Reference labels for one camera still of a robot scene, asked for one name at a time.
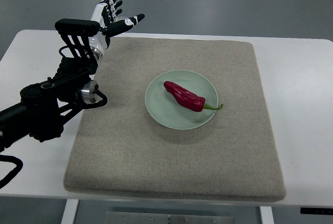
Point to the red pepper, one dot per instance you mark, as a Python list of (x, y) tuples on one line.
[(188, 99)]

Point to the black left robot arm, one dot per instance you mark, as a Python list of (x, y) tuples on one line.
[(45, 107)]

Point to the light green plate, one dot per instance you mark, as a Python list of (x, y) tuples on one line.
[(163, 107)]

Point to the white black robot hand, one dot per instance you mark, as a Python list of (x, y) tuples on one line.
[(107, 14)]

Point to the white table right leg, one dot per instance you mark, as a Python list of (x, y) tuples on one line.
[(266, 214)]

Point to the black table control panel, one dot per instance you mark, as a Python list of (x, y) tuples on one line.
[(316, 211)]

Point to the white table leg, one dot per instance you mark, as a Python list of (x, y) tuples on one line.
[(70, 210), (266, 214)]

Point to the beige fabric mat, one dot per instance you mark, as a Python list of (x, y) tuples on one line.
[(121, 150)]

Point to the white table left leg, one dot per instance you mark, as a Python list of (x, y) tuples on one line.
[(70, 210)]

